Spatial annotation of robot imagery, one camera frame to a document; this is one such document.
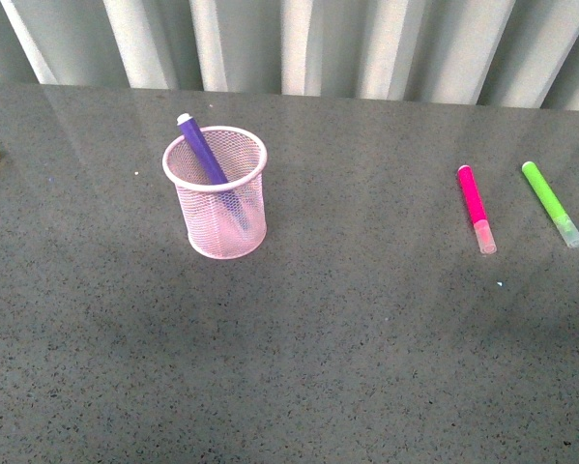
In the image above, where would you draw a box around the green marker pen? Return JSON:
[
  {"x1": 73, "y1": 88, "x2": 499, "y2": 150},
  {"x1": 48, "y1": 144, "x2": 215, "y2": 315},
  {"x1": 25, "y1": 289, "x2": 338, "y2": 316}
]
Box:
[{"x1": 521, "y1": 160, "x2": 579, "y2": 248}]

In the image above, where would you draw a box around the grey pleated curtain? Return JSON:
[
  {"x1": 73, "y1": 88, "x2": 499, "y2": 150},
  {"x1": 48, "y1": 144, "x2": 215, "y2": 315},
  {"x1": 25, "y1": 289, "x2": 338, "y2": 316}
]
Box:
[{"x1": 0, "y1": 1, "x2": 579, "y2": 110}]

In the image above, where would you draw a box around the purple marker pen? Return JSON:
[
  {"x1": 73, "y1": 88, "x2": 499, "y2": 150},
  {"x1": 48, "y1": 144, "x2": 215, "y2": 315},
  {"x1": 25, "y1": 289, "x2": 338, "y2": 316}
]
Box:
[{"x1": 176, "y1": 112, "x2": 249, "y2": 232}]

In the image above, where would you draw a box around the pink mesh pen cup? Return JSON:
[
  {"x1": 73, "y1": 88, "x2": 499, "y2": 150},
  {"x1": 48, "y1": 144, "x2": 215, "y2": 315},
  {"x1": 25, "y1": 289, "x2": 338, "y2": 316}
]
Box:
[{"x1": 162, "y1": 126, "x2": 268, "y2": 260}]

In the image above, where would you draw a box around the pink marker pen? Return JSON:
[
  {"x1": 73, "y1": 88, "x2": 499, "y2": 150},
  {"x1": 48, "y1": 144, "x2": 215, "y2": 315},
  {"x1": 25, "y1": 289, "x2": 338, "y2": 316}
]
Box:
[{"x1": 457, "y1": 164, "x2": 497, "y2": 255}]

